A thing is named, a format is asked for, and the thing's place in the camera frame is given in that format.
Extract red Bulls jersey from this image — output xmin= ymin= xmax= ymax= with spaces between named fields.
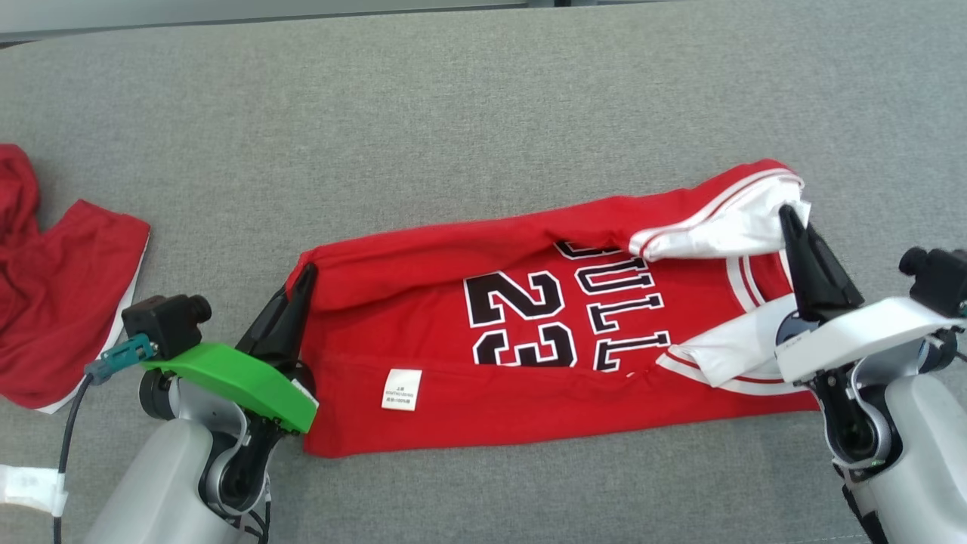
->
xmin=287 ymin=159 xmax=824 ymax=459

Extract red shorts with white trim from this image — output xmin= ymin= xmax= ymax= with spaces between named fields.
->
xmin=0 ymin=144 xmax=152 ymax=414

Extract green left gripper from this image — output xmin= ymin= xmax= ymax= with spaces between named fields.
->
xmin=141 ymin=262 xmax=320 ymax=434

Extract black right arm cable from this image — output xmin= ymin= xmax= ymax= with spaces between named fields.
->
xmin=840 ymin=480 xmax=892 ymax=544

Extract white tape cable label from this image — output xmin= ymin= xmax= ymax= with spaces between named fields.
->
xmin=0 ymin=465 xmax=69 ymax=517

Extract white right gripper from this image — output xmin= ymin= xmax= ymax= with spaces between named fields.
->
xmin=774 ymin=204 xmax=964 ymax=382

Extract left camera cable, teal plug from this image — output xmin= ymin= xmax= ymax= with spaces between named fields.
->
xmin=51 ymin=335 xmax=156 ymax=544

